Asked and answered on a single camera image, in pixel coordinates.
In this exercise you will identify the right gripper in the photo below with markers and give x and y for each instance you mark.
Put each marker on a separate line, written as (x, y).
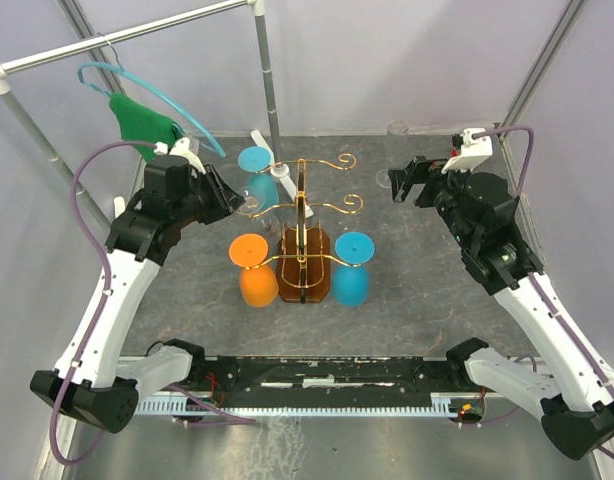
(420, 171)

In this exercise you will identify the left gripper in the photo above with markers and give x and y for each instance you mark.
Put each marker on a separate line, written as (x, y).
(231, 197)

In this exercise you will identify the clear wine glass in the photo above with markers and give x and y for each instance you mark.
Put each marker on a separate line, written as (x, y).
(254, 220)
(396, 146)

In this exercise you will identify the blue front wine glass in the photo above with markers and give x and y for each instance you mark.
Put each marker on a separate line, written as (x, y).
(350, 282)

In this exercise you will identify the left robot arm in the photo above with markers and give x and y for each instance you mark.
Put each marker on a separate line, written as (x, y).
(88, 383)

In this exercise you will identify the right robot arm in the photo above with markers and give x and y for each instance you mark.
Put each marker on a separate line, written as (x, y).
(575, 403)

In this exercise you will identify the light blue back glass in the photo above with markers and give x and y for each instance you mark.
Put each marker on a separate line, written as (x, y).
(255, 160)

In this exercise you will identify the orange wine glass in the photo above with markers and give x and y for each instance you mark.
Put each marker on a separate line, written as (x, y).
(257, 281)

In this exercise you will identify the brown wooden rack base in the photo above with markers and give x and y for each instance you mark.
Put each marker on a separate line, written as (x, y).
(308, 281)

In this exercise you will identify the green cloth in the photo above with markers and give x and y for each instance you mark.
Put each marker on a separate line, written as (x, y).
(139, 123)

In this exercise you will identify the blue clothes hanger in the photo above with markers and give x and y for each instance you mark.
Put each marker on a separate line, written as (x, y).
(212, 143)

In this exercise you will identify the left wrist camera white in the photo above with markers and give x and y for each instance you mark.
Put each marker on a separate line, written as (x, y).
(185, 147)

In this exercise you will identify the light blue cable duct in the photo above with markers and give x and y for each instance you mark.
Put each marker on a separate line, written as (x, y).
(175, 404)

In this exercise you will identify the silver clothes rail frame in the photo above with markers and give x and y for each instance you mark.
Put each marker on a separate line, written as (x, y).
(189, 62)

